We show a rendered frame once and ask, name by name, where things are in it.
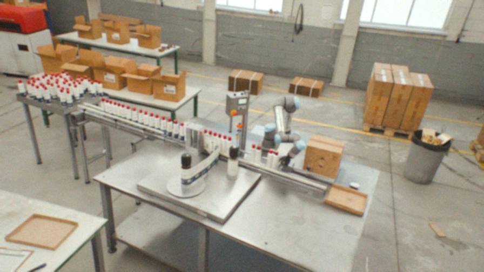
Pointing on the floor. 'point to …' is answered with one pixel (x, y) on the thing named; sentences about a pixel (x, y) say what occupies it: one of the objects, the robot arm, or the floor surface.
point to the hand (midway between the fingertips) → (279, 167)
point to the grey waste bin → (422, 164)
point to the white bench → (62, 212)
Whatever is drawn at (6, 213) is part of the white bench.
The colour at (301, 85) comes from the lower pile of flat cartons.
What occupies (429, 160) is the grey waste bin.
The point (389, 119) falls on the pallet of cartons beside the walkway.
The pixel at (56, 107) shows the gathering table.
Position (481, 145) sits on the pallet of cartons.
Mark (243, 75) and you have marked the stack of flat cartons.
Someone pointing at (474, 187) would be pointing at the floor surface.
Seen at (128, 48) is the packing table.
